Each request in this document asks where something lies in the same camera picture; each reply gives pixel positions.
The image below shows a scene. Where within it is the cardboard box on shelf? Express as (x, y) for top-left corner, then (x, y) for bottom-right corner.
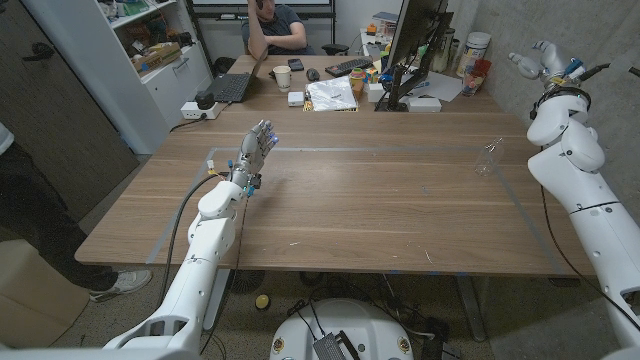
(131, 41), (183, 76)

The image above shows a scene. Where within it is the flat white box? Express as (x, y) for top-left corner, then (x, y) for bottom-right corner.
(407, 96), (443, 113)

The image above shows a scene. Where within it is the dark thermos flask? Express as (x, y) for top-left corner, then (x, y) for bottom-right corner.
(432, 27), (456, 74)

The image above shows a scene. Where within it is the standing person in black trousers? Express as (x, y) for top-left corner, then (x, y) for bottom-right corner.
(0, 122), (154, 304)

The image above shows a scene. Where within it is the white paper cup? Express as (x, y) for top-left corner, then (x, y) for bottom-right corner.
(272, 65), (293, 93)

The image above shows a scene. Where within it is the white power strip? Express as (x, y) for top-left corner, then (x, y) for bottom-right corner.
(180, 101), (224, 121)

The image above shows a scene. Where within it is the white canister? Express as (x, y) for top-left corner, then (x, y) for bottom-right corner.
(455, 31), (493, 79)

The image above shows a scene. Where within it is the white shelf cabinet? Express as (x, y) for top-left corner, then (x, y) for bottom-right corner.
(22, 0), (214, 155)

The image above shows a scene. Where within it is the white paper sheet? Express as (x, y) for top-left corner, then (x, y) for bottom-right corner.
(399, 69), (464, 104)

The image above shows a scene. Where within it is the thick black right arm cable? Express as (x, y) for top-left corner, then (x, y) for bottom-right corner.
(578, 61), (640, 82)

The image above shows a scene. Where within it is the colourful stacking toy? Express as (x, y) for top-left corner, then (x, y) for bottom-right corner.
(348, 67), (369, 101)

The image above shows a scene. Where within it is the black computer monitor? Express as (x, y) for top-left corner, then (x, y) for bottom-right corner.
(385, 0), (450, 74)

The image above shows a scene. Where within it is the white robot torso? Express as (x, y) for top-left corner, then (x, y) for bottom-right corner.
(269, 298), (415, 360)

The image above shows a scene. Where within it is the black monitor stand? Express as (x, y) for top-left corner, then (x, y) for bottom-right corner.
(374, 12), (455, 112)

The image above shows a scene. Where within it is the clear plastic bottle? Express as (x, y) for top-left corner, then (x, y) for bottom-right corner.
(473, 137), (505, 177)

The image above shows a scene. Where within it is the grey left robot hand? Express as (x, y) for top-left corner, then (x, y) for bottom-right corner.
(230, 118), (280, 190)

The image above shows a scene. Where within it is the black laptop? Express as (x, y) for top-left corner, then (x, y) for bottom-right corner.
(204, 44), (271, 104)

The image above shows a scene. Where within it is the large tan cardboard box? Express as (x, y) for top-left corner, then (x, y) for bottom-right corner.
(0, 238), (91, 350)

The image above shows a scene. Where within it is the black keyboard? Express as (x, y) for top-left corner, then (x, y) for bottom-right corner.
(324, 56), (375, 79)

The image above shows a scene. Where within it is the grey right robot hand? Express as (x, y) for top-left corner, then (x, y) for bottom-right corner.
(508, 40), (586, 85)

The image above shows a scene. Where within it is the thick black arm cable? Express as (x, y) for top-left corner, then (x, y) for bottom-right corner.
(578, 61), (640, 82)
(155, 172), (231, 309)

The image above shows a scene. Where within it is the white plastic bag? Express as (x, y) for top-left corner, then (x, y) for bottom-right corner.
(304, 75), (359, 113)

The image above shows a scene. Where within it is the clear cup with red items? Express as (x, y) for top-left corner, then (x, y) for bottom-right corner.
(461, 58), (493, 97)

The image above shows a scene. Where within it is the black power adapter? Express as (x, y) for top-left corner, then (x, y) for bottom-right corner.
(194, 90), (216, 111)

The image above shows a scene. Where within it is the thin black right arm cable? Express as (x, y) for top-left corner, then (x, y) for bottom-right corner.
(538, 183), (640, 332)

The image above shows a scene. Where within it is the black round floor fan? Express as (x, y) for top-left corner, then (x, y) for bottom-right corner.
(228, 269), (266, 295)

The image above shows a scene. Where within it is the seated person in dark shirt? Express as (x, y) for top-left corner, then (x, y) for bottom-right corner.
(241, 0), (317, 61)

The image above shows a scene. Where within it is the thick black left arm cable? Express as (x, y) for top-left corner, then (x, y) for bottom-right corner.
(155, 172), (231, 309)

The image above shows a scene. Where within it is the black floor power brick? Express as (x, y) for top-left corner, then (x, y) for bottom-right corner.
(419, 317), (451, 360)

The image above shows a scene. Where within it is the grey table leg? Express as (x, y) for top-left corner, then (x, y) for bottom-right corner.
(202, 269), (232, 331)
(454, 275), (489, 343)

